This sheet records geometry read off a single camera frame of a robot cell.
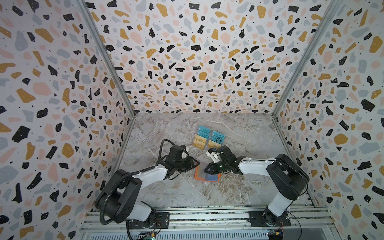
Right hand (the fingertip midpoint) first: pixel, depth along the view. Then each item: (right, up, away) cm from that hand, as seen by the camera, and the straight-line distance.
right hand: (204, 168), depth 87 cm
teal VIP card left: (0, +21, +13) cm, 25 cm away
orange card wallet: (-2, -4, +1) cm, 5 cm away
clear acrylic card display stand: (+4, +17, +11) cm, 20 cm away
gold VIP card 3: (+5, +13, +9) cm, 17 cm away
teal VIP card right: (+8, +19, +11) cm, 23 cm away
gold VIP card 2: (-3, +12, +14) cm, 19 cm away
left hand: (-2, +4, -2) cm, 5 cm away
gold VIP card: (-3, +17, +13) cm, 22 cm away
